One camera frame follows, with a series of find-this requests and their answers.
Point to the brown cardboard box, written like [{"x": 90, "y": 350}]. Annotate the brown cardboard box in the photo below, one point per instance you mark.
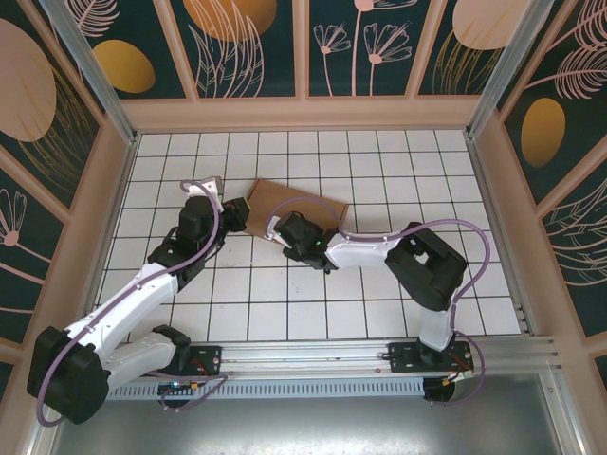
[{"x": 275, "y": 199}]

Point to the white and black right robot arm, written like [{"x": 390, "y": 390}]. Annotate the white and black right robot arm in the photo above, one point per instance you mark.
[{"x": 360, "y": 251}]

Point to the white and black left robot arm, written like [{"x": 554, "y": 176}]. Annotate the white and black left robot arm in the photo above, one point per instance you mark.
[{"x": 128, "y": 296}]

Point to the grey sheet metal tray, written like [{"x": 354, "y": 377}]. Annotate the grey sheet metal tray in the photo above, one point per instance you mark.
[{"x": 303, "y": 426}]

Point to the aluminium table side rail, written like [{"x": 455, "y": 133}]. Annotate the aluminium table side rail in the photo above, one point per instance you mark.
[
  {"x": 106, "y": 237},
  {"x": 483, "y": 180}
]

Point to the aluminium mounting rail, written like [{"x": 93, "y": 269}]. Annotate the aluminium mounting rail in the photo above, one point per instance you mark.
[{"x": 303, "y": 358}]

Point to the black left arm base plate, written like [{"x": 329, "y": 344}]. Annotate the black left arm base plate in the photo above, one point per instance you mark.
[{"x": 208, "y": 360}]

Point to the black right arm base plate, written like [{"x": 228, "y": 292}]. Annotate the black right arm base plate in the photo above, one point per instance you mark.
[{"x": 403, "y": 358}]

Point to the aluminium frame post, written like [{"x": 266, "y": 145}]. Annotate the aluminium frame post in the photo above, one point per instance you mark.
[
  {"x": 505, "y": 71},
  {"x": 97, "y": 80}
]

